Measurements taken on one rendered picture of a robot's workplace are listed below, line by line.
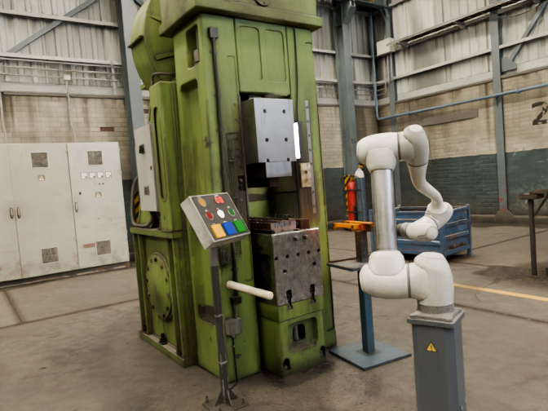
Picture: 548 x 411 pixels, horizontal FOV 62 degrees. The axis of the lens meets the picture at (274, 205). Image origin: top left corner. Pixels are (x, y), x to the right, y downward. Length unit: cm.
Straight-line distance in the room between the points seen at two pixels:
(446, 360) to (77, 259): 655
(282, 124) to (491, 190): 806
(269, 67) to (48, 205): 529
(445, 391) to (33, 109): 758
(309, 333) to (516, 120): 795
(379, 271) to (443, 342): 39
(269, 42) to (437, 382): 227
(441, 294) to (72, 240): 653
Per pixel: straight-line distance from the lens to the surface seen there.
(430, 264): 209
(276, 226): 292
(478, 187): 1081
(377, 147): 218
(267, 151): 290
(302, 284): 301
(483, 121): 1073
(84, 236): 792
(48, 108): 861
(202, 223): 239
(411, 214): 654
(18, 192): 775
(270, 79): 318
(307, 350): 314
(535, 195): 555
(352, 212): 1033
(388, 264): 210
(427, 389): 225
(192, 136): 319
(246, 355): 311
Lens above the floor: 124
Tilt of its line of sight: 3 degrees down
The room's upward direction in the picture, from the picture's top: 4 degrees counter-clockwise
